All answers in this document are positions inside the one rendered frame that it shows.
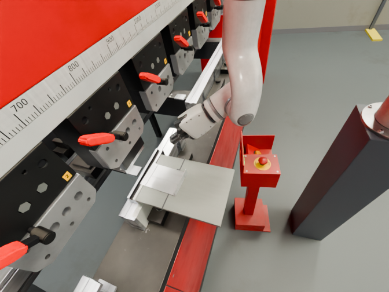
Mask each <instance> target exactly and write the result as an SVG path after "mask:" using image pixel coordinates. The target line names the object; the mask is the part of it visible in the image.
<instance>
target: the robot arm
mask: <svg viewBox="0 0 389 292"><path fill-rule="evenodd" d="M265 4H266V0H223V22H222V51H223V56H224V58H225V62H226V66H227V70H228V73H229V79H230V82H229V83H227V84H226V85H225V86H223V87H222V88H220V89H219V90H218V91H217V92H215V93H214V94H213V95H212V96H210V97H209V98H208V99H206V100H205V101H204V102H203V104H201V103H200V104H197V105H195V106H193V107H192V108H190V109H188V110H187V111H185V112H184V113H182V114H180V116H179V117H178V120H177V121H175V122H174V126H175V127H176V128H177V131H176V132H175V133H174V134H172V135H171V136H170V143H172V144H173V145H174V144H175V143H177V142H178V141H179V140H181V139H183V140H184V139H186V138H190V139H192V140H194V139H196V138H199V137H201V136H202V135H204V134H205V133H206V132H208V131H209V130H210V129H211V128H212V127H213V126H214V125H215V124H216V122H220V121H221V120H222V119H224V118H226V117H227V116H229V118H230V120H231V121H232V122H233V123H234V124H235V125H236V126H241V127H242V126H246V125H249V124H250V123H251V122H252V121H253V120H254V118H255V115H256V113H257V111H258V107H259V103H260V98H261V95H262V85H263V78H262V67H261V63H260V58H259V53H258V38H259V33H260V27H261V24H262V18H263V13H264V9H265ZM360 118H361V121H362V123H363V124H364V126H365V127H366V128H367V129H369V130H370V131H371V132H372V133H374V134H376V135H378V136H380V137H382V138H385V139H386V140H389V95H388V96H387V98H386V99H385V100H384V101H383V102H381V103H373V104H370V105H368V106H366V107H365V108H364V109H363V110H362V112H361V115H360Z"/></svg>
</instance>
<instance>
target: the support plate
mask: <svg viewBox="0 0 389 292"><path fill-rule="evenodd" d="M183 161H184V159H181V158H176V157H172V156H167V155H161V156H160V158H159V159H158V161H157V162H156V164H158V165H162V166H165V167H169V168H172V169H176V170H177V169H180V167H181V165H182V162H183ZM185 169H186V171H187V175H186V177H185V179H184V181H183V183H182V185H181V187H180V189H179V191H178V193H177V195H176V196H173V195H170V194H169V196H168V198H167V200H166V202H165V205H164V207H163V208H162V206H163V204H164V201H165V199H166V197H167V195H168V194H167V193H165V192H162V191H158V190H156V189H153V188H149V187H146V186H143V187H142V190H141V191H140V193H139V195H138V196H137V198H136V201H137V202H140V203H143V204H146V205H150V206H153V207H156V208H159V209H162V210H166V211H169V212H172V213H175V214H179V215H181V216H185V217H188V218H192V219H194V220H197V221H201V222H204V223H207V224H211V225H214V226H217V227H221V224H222V220H223V215H224V212H225V208H226V204H227V200H228V197H229V192H230V188H231V185H232V181H233V176H234V172H235V170H234V169H228V168H225V167H220V166H214V165H209V164H206V163H200V162H195V161H192V160H186V159H185V161H184V163H183V165H182V167H181V169H180V171H185Z"/></svg>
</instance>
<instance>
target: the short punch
mask: <svg viewBox="0 0 389 292"><path fill-rule="evenodd" d="M143 144H144V142H143V140H142V138H141V136H140V137H139V139H138V140H137V142H136V143H135V144H134V146H133V147H132V149H131V150H130V152H129V153H128V155H127V156H126V158H125V159H124V161H123V162H122V164H121V165H120V166H119V167H120V168H121V169H122V170H124V171H125V172H126V173H128V172H129V170H130V169H131V167H132V166H133V164H134V162H135V161H136V160H137V158H138V157H139V155H140V153H141V152H142V150H143V149H144V146H143Z"/></svg>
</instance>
